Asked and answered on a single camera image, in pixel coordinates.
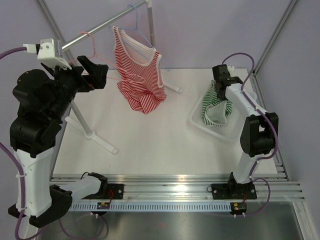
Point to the aluminium mounting rail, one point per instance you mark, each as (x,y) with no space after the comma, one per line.
(195,188)

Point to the white metal clothes rack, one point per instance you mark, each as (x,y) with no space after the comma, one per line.
(80,124)

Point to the white slotted cable duct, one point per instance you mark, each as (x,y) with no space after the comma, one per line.
(152,207)

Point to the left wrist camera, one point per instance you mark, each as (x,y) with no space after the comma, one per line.
(49,52)

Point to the right aluminium frame post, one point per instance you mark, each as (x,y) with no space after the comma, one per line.
(275,35)

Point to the red striped tank top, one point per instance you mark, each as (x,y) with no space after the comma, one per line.
(139,67)

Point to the pink wire hanger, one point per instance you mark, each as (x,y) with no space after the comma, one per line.
(95,52)

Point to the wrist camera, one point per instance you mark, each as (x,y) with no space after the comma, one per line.
(49,52)
(231,70)

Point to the aluminium frame post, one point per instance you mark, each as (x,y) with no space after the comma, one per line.
(275,35)
(53,25)

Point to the white plastic basket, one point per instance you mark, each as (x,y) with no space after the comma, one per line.
(230,132)

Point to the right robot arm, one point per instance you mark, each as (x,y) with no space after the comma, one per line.
(258,139)

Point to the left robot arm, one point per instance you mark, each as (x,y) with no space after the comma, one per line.
(44,96)

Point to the blue wire hanger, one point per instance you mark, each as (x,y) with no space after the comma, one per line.
(140,32)

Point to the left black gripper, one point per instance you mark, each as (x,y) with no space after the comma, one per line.
(96,79)

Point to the left aluminium frame post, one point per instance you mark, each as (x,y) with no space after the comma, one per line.
(53,25)

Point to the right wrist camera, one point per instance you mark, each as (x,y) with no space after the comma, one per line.
(231,70)

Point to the green striped tank top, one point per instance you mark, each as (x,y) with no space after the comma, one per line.
(214,111)

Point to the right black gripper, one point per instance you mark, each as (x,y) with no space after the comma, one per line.
(220,97)

